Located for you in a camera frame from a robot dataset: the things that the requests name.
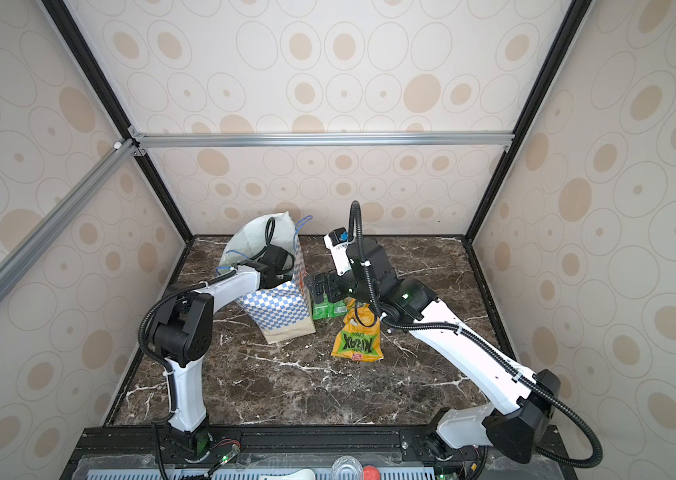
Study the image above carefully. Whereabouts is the horizontal aluminium rail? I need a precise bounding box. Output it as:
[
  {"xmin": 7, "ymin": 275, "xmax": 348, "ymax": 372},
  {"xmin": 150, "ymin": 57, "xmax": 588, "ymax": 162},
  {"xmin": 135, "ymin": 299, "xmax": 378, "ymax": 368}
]
[{"xmin": 135, "ymin": 131, "xmax": 514, "ymax": 148}]

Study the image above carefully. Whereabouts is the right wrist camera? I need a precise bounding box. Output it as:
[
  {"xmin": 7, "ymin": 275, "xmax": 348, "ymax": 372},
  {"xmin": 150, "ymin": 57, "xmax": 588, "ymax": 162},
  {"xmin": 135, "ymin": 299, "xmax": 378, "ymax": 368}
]
[{"xmin": 323, "ymin": 227, "xmax": 354, "ymax": 276}]

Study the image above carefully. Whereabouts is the left slanted aluminium rail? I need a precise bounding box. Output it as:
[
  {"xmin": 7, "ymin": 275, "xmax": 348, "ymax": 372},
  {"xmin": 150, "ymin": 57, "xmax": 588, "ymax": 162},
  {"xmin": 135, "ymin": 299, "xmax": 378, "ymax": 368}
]
[{"xmin": 0, "ymin": 139, "xmax": 136, "ymax": 303}]

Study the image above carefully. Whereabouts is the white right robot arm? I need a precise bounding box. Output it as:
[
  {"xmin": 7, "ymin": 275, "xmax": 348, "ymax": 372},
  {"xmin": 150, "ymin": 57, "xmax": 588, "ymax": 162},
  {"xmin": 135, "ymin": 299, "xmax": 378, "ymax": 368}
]
[{"xmin": 324, "ymin": 201, "xmax": 604, "ymax": 469}]

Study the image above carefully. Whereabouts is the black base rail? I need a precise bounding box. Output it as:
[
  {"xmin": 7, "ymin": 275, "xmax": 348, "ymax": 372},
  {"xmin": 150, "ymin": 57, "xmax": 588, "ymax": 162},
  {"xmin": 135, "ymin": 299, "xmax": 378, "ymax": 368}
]
[{"xmin": 61, "ymin": 425, "xmax": 576, "ymax": 479}]

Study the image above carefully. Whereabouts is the clear plastic bottle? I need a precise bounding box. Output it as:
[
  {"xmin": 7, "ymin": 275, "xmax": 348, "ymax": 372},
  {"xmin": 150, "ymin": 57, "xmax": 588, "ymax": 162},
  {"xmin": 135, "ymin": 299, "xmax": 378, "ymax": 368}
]
[{"xmin": 331, "ymin": 455, "xmax": 364, "ymax": 480}]

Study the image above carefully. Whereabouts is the yellow green snack packet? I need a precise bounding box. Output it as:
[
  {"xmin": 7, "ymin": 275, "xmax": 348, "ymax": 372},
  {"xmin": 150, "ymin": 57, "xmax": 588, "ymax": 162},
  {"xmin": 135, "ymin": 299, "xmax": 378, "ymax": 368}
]
[{"xmin": 331, "ymin": 302, "xmax": 384, "ymax": 362}]

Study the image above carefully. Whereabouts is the red cap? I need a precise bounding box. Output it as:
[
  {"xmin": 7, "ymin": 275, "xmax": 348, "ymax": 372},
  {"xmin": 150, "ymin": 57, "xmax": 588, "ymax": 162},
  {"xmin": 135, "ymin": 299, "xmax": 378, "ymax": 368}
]
[{"xmin": 363, "ymin": 465, "xmax": 381, "ymax": 480}]

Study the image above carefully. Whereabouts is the green chips snack packet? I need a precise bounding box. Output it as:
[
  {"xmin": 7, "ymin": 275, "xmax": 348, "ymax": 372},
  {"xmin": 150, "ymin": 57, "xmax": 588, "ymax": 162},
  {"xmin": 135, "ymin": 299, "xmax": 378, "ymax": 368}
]
[{"xmin": 311, "ymin": 292, "xmax": 348, "ymax": 320}]

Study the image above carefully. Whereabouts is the blue checkered paper bag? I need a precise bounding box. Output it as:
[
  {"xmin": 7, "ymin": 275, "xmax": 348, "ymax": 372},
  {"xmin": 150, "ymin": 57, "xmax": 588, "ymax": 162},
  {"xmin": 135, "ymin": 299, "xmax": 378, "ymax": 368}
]
[{"xmin": 219, "ymin": 212, "xmax": 316, "ymax": 344}]

